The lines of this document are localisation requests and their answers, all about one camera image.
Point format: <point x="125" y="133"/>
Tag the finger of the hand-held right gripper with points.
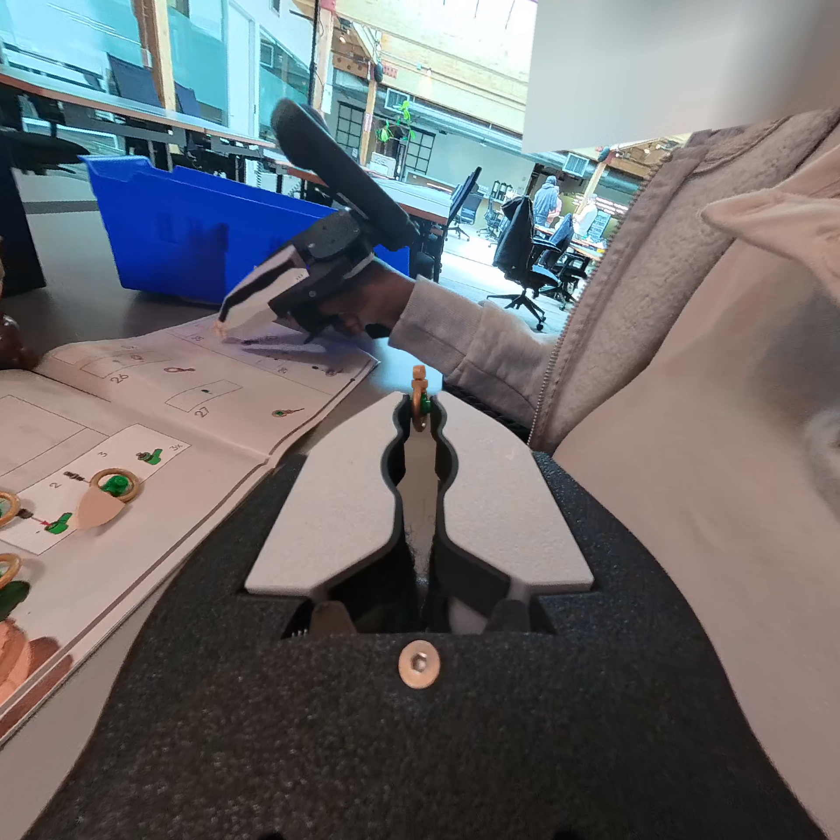
<point x="253" y="313"/>
<point x="266" y="268"/>

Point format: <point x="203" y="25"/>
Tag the long wooden-edged table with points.
<point x="131" y="111"/>

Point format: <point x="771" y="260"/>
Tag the hanging green plant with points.
<point x="397" y="121"/>

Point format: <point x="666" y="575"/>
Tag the person's right forearm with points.
<point x="459" y="341"/>

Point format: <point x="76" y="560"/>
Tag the black office chair with jacket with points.
<point x="525" y="243"/>

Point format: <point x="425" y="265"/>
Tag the person's torso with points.
<point x="656" y="328"/>

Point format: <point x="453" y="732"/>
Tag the grey desk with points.
<point x="98" y="308"/>

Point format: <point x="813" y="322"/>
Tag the white instruction booklet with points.
<point x="295" y="387"/>

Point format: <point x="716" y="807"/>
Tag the blue plastic bin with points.
<point x="197" y="229"/>

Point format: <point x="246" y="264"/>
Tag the person's right hand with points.
<point x="380" y="295"/>

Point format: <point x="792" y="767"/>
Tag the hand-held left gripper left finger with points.
<point x="328" y="512"/>

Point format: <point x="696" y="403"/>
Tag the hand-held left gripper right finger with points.
<point x="512" y="512"/>

